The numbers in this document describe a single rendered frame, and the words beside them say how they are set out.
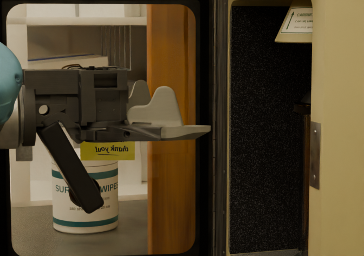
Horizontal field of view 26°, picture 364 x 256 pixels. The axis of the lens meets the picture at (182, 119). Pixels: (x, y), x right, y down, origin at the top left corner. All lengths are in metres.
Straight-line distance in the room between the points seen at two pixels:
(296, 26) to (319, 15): 0.11
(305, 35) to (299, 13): 0.03
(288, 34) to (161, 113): 0.19
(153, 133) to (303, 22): 0.22
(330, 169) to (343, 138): 0.04
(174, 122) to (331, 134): 0.17
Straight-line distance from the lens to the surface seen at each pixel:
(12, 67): 0.71
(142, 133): 0.86
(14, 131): 0.87
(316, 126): 0.84
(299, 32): 0.93
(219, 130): 1.12
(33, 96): 0.87
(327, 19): 0.82
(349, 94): 0.84
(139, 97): 0.98
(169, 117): 0.87
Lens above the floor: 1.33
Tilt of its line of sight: 7 degrees down
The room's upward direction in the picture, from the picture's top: straight up
